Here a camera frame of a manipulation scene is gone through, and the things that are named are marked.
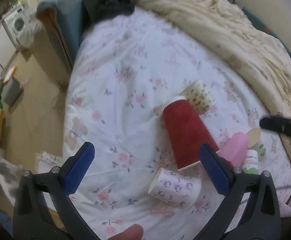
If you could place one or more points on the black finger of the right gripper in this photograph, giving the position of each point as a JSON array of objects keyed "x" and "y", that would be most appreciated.
[{"x": 277, "y": 124}]

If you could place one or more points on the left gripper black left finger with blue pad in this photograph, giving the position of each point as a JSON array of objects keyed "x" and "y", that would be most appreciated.
[{"x": 32, "y": 218}]

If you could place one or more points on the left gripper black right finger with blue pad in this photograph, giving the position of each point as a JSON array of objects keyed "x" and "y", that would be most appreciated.
[{"x": 261, "y": 217}]

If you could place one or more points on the yellow Hello Kitty paper cup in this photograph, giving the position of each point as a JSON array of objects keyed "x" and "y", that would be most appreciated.
[{"x": 199, "y": 96}]

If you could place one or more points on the white green-dotted paper cup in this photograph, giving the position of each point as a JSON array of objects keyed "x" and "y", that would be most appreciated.
[{"x": 254, "y": 142}]

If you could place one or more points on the green white paper cup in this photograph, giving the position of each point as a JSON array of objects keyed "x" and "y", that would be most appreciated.
[{"x": 251, "y": 163}]

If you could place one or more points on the pink hexagonal plastic cup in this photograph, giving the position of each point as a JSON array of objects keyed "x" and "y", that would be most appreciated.
[{"x": 235, "y": 150}]

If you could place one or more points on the pink patterned paper cup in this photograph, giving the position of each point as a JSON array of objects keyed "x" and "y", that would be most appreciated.
[{"x": 175, "y": 189}]

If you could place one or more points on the red paper cup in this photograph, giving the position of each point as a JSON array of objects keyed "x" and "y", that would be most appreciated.
[{"x": 186, "y": 131}]

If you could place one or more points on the person's thumb tip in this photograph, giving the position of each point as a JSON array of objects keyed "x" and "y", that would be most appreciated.
[{"x": 134, "y": 232}]

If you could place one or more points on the grey white cat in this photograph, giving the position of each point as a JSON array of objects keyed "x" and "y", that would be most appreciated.
[{"x": 10, "y": 176}]

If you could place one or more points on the cream bear-print duvet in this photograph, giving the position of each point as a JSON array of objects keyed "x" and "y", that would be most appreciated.
[{"x": 260, "y": 59}]

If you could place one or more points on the grey trash bin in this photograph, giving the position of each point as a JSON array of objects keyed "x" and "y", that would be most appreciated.
[{"x": 12, "y": 91}]

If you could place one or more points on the white floral bed sheet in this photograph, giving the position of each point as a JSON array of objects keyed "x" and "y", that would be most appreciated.
[{"x": 126, "y": 68}]

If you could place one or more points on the teal orange headboard cushion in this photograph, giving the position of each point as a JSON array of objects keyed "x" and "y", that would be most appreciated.
[{"x": 63, "y": 21}]

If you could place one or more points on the white washing machine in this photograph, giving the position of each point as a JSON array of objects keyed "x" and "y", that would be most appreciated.
[{"x": 14, "y": 23}]

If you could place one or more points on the black clothing pile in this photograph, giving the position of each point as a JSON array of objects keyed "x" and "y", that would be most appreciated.
[{"x": 110, "y": 0}]

